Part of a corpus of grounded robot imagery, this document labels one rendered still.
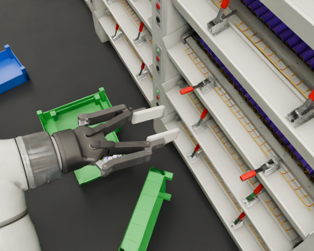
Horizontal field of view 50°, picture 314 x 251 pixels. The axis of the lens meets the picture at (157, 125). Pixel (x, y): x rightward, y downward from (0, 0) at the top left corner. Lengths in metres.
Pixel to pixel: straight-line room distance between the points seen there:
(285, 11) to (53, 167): 0.43
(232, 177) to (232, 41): 0.41
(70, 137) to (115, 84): 1.07
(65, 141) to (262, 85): 0.38
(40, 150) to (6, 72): 1.27
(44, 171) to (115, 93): 1.06
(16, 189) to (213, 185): 0.75
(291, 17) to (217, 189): 0.75
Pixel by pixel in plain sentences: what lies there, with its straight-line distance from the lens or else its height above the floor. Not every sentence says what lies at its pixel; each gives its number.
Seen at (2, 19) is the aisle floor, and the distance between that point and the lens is 2.16.
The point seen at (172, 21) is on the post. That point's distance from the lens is 0.95.
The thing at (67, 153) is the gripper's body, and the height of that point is 0.73.
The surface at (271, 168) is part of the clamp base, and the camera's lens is 0.78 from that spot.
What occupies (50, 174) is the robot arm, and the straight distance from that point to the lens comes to 0.59.
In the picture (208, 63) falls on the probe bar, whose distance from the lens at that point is 0.92.
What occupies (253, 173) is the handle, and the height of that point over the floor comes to 0.57.
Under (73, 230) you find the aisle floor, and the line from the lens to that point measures 1.32.
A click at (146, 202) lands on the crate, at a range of 1.11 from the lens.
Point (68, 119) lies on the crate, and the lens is 1.42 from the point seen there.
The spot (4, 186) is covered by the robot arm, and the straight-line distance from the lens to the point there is 0.57.
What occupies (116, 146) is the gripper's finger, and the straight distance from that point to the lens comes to 0.62.
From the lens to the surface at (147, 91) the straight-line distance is 1.40.
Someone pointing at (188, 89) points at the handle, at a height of 0.57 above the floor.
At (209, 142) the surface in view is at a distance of 1.04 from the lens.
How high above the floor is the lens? 1.23
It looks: 56 degrees down
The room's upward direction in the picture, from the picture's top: straight up
